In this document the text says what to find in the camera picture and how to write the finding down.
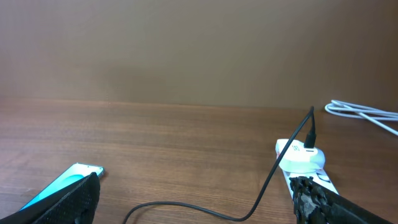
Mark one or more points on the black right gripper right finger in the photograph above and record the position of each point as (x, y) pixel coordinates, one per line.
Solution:
(315, 204)

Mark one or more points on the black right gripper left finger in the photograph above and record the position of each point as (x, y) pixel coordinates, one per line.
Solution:
(76, 203)

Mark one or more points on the blue Galaxy S25 smartphone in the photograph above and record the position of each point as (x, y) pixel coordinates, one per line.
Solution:
(74, 173)

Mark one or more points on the white USB charger plug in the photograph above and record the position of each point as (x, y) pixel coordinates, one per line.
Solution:
(299, 159)

